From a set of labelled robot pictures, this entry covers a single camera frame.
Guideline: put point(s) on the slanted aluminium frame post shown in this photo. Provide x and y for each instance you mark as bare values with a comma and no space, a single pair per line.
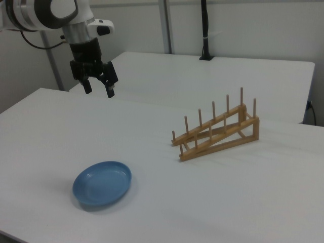
53,63

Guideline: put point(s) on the wooden plate rack with pegs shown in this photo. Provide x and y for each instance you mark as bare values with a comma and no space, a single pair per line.
227,131

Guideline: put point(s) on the wide aluminium frame post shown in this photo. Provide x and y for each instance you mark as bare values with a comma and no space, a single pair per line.
167,25

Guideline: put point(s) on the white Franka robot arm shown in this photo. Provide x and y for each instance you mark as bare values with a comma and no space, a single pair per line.
30,12

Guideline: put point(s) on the black pole with base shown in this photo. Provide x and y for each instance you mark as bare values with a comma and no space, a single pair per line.
205,25

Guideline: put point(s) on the blue round plate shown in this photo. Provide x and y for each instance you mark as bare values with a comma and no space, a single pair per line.
101,183

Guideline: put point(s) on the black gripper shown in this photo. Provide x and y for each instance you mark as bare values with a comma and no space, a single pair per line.
84,54

